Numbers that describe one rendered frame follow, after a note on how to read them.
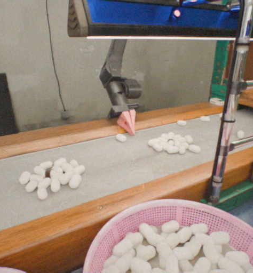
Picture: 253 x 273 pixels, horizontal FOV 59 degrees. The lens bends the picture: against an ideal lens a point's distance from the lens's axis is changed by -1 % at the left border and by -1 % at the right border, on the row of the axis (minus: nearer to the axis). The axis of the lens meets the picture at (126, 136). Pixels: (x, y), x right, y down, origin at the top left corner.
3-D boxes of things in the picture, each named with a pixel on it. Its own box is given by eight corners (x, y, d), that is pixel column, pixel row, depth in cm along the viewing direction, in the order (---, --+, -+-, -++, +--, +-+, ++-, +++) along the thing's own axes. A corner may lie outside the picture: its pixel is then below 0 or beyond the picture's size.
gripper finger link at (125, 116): (150, 127, 73) (139, 103, 76) (130, 130, 70) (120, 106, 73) (142, 137, 78) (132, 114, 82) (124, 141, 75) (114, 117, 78)
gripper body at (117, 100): (141, 106, 76) (133, 89, 78) (113, 110, 71) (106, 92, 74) (134, 117, 81) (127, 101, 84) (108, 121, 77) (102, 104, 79)
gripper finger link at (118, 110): (143, 128, 72) (133, 104, 75) (123, 132, 68) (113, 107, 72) (136, 138, 77) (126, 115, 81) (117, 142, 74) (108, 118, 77)
